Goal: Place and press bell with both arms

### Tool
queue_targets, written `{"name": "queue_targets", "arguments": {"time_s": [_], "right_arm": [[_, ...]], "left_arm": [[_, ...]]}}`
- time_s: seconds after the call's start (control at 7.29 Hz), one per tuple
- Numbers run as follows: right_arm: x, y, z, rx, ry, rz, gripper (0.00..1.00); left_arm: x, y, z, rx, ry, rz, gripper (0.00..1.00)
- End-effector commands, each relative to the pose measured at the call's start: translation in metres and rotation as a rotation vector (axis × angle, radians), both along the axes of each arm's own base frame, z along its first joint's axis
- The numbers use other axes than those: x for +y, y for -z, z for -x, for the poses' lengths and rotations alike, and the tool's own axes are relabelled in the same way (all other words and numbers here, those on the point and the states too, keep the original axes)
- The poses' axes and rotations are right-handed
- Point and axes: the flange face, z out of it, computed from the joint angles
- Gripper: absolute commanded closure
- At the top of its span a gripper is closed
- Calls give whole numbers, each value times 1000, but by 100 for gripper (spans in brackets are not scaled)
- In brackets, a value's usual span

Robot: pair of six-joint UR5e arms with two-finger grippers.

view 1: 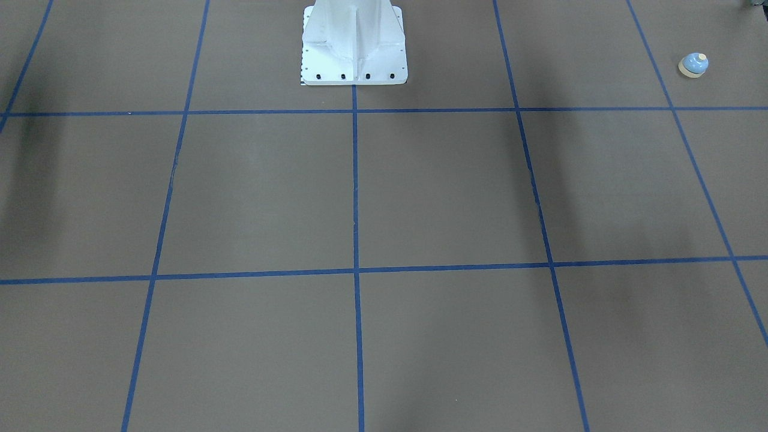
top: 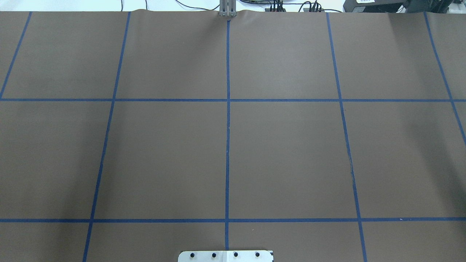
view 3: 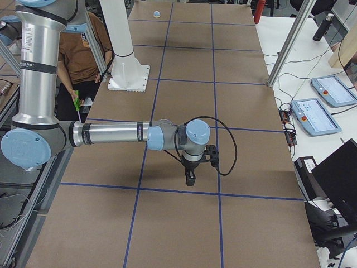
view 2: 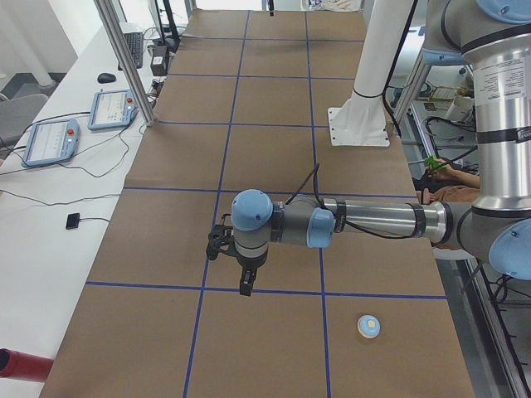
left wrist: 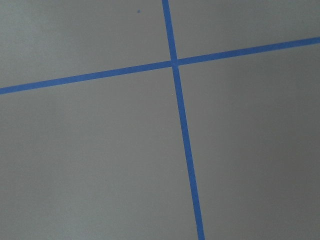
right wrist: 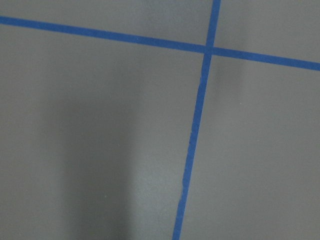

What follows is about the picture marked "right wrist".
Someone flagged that blue tape grid lines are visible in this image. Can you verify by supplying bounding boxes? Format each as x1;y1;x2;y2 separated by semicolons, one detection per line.
0;0;320;240

